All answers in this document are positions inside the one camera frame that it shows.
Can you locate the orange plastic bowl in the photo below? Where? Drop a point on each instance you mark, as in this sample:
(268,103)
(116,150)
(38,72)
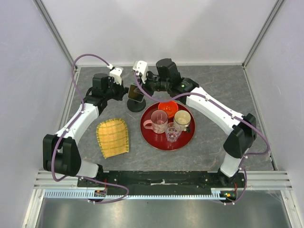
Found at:
(170,108)

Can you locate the round red tray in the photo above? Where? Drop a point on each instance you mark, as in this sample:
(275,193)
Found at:
(159,141)

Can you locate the cream ceramic cup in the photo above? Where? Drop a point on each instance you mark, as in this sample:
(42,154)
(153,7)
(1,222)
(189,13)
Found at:
(182,120)

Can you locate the black phone stand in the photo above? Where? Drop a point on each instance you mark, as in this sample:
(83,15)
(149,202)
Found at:
(135,106)

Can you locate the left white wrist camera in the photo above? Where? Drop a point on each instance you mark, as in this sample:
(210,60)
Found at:
(116,73)

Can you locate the black smartphone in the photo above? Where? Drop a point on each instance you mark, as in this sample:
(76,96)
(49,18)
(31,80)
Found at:
(135,94)

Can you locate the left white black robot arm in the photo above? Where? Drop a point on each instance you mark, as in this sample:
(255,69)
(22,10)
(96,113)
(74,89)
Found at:
(60,150)

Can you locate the pink glass mug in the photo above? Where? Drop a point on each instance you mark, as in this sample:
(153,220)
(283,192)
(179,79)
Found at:
(157,122)

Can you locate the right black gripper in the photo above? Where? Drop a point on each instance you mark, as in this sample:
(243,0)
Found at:
(145,89)

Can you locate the aluminium frame post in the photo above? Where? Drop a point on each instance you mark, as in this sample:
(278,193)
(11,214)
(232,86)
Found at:
(54,30)
(263,31)

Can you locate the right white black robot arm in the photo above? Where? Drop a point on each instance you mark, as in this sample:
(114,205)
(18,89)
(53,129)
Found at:
(238,127)

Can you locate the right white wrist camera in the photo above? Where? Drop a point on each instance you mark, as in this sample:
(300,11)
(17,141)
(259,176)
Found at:
(140,68)

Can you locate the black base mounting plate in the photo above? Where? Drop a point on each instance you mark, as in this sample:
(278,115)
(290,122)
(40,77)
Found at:
(170,181)

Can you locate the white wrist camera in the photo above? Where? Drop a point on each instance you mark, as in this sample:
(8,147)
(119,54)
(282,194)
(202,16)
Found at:
(140,68)
(116,73)

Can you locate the right aluminium frame post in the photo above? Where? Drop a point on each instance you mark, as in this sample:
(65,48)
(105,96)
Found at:
(263,31)

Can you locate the yellow woven bamboo basket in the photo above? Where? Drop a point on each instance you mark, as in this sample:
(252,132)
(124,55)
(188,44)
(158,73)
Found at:
(113,137)

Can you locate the clear faceted glass tumbler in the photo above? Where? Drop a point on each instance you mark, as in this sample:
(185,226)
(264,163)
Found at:
(172,132)

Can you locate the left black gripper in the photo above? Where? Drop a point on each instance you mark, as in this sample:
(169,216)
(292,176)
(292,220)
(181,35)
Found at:
(122,91)

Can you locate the grey slotted cable duct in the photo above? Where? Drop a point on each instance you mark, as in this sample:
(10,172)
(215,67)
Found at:
(94,195)

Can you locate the left aluminium frame post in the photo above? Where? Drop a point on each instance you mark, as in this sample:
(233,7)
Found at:
(54,30)

